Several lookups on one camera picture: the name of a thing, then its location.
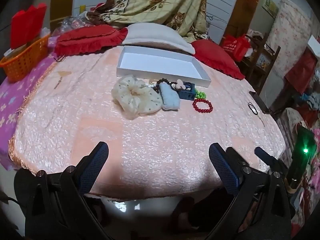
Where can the red ruffled pillow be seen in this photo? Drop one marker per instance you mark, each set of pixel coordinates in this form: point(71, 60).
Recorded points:
point(88, 40)
point(212, 55)

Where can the yellow floral blanket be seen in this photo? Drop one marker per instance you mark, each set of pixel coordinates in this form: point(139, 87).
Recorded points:
point(186, 17)

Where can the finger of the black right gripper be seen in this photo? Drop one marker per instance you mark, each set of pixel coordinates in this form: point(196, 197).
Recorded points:
point(223, 165)

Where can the cream dotted scrunchie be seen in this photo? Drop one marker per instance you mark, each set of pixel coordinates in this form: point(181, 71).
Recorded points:
point(135, 97)

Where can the orange plastic basket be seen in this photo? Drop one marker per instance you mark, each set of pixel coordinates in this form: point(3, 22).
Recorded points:
point(19, 66)

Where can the red shopping bag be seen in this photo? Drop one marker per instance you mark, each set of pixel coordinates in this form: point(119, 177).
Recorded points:
point(236, 47)

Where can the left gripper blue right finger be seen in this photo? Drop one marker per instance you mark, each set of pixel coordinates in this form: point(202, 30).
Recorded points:
point(262, 155)

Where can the light blue fuzzy scrunchie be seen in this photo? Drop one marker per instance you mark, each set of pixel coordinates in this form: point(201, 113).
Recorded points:
point(171, 100)

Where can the pink quilted bedspread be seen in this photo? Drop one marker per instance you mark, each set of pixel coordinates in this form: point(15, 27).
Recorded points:
point(71, 109)

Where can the purple floral sheet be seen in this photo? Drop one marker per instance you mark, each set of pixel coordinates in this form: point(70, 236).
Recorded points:
point(12, 97)

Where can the white cream pillow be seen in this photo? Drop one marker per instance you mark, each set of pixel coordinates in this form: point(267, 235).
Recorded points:
point(156, 36)

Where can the dark blue hair claw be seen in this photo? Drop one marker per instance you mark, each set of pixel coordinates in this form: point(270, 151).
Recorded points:
point(188, 93)

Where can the white shallow cardboard tray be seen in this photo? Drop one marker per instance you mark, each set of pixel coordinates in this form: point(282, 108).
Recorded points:
point(152, 63)

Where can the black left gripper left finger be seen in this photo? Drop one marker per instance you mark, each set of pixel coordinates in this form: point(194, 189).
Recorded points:
point(91, 165)

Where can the black oval ring clip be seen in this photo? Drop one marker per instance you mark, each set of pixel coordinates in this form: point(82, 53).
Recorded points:
point(252, 108)

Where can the red ruffled pillow left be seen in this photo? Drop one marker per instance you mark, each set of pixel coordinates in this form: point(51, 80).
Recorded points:
point(88, 40)

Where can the red box in basket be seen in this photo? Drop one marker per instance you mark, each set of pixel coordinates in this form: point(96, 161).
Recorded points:
point(26, 25)

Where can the red ruffled pillow right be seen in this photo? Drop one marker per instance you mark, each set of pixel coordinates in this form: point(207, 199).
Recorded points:
point(212, 55)

